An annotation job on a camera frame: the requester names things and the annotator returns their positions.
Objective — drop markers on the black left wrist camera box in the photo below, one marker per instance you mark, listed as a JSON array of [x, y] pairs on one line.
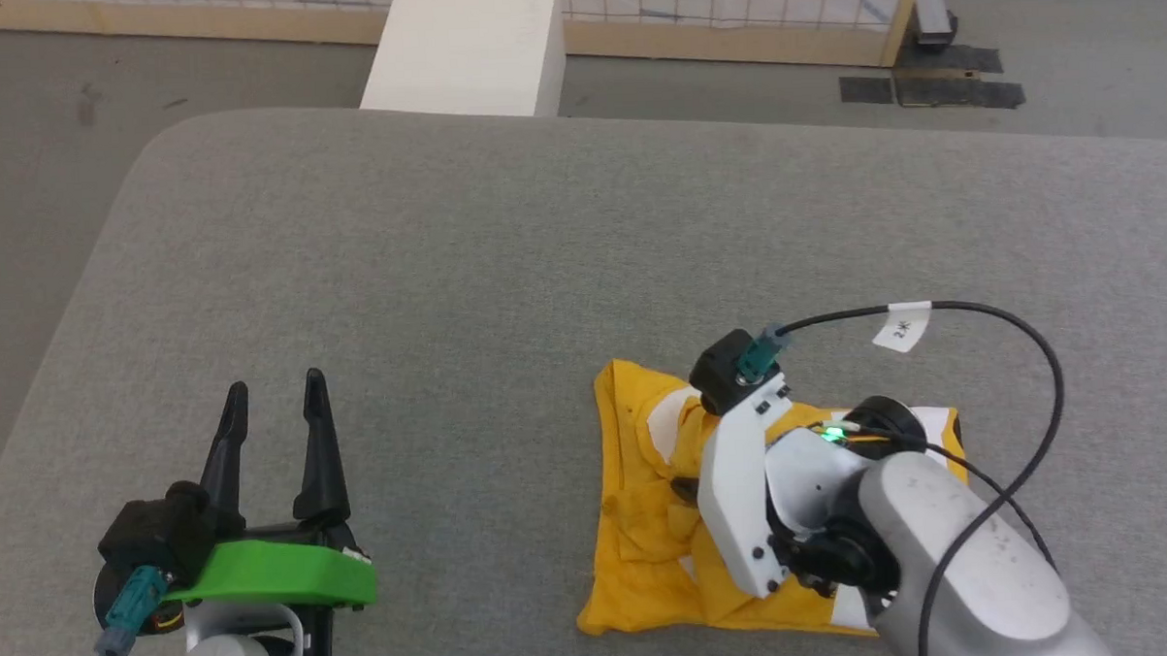
[[154, 532]]

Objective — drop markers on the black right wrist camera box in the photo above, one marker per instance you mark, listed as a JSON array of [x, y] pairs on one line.
[[721, 377]]

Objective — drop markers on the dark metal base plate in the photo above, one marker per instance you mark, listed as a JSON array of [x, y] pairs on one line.
[[954, 87]]

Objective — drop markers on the yellow t-shirt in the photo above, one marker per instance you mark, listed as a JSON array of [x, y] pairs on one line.
[[639, 520]]

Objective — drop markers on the black floor patch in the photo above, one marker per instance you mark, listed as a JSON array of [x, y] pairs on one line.
[[866, 90]]

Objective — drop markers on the white rectangular box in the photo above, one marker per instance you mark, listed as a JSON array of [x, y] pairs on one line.
[[467, 50]]

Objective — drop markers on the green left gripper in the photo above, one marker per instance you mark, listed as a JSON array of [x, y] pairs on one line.
[[281, 572]]

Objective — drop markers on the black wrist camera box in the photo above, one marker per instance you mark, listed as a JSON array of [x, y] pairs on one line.
[[721, 377], [154, 532]]

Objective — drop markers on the lemon print partition screen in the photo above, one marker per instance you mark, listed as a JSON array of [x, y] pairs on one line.
[[776, 1]]

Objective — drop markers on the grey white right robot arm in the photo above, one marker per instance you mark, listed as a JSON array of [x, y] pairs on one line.
[[981, 596]]

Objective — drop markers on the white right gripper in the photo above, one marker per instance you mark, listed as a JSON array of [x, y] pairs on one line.
[[735, 497]]

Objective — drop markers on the grey fabric sofa cushion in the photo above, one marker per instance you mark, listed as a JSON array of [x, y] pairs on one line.
[[543, 271]]

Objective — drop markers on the grey metal support foot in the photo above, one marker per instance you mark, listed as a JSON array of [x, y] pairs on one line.
[[933, 10]]

